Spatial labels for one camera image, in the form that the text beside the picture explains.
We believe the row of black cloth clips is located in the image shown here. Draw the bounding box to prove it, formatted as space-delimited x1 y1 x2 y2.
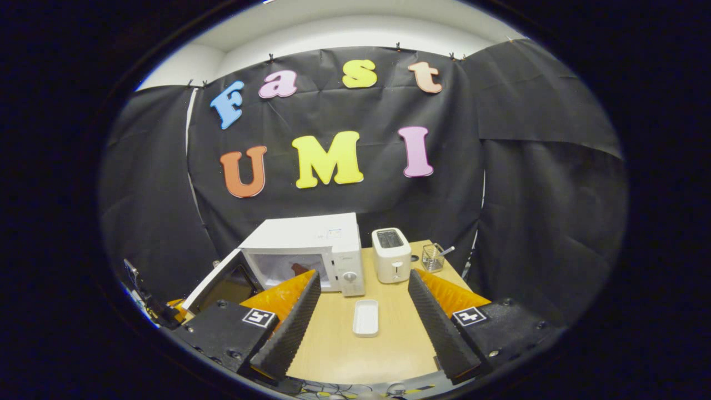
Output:
186 42 470 89

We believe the white microwave oven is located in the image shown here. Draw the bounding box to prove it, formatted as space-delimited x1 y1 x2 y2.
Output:
182 212 366 314

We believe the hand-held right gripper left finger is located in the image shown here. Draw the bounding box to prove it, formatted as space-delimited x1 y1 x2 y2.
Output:
167 271 323 388

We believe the wire mesh utensil holder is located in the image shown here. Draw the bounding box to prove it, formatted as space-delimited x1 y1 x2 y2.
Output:
421 243 445 273

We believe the cream white toaster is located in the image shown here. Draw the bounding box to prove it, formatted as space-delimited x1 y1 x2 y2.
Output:
371 227 413 284

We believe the white rectangular dish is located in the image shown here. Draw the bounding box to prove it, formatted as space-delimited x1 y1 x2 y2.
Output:
353 299 380 338

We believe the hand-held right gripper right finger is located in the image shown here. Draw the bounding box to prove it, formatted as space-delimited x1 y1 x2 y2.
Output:
407 268 568 386

